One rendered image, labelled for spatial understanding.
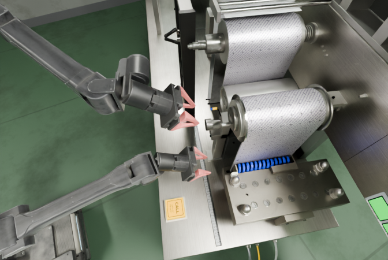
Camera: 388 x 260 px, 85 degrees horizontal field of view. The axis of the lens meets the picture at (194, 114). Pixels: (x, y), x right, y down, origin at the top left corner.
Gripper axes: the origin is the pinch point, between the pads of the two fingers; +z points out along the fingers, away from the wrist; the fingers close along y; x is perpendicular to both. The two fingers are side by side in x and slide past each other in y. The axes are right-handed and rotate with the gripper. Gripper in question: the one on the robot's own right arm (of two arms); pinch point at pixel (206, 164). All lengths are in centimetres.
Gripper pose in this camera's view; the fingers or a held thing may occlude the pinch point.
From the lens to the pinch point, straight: 77.9
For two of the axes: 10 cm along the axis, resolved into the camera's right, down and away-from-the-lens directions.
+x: 5.2, -5.6, -6.4
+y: 1.7, 8.1, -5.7
